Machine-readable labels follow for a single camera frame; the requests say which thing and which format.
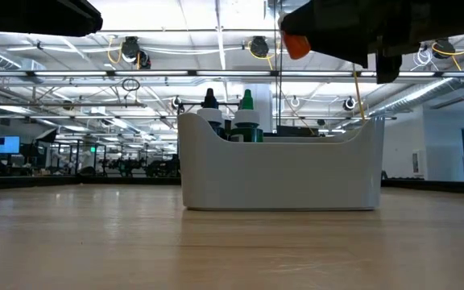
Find pale grey plastic bin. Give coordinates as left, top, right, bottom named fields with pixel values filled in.
left=176, top=111, right=386, bottom=212

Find yellow hanging cable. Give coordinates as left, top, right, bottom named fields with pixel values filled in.
left=351, top=64, right=367, bottom=122

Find long ceiling light bar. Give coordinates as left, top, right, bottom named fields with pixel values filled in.
left=0, top=68, right=464, bottom=78

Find small orange dropper bottle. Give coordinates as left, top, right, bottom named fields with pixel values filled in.
left=281, top=31, right=312, bottom=61

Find silver ventilation duct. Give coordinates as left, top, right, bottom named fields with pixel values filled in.
left=371, top=76, right=464, bottom=118

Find dark computer monitor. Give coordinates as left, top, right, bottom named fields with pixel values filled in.
left=0, top=135, right=22, bottom=156

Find distant black workstation frame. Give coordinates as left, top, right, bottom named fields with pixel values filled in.
left=20, top=136, right=110, bottom=177

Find large bottle with green tip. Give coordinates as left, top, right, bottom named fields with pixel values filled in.
left=230, top=89, right=265, bottom=143

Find black aluminium rig frame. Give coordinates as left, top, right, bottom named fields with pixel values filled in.
left=0, top=175, right=464, bottom=196

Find large bottle with black tip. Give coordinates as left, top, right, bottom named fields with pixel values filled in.
left=196, top=87, right=226, bottom=140

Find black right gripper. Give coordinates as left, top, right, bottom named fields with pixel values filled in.
left=279, top=0, right=464, bottom=85

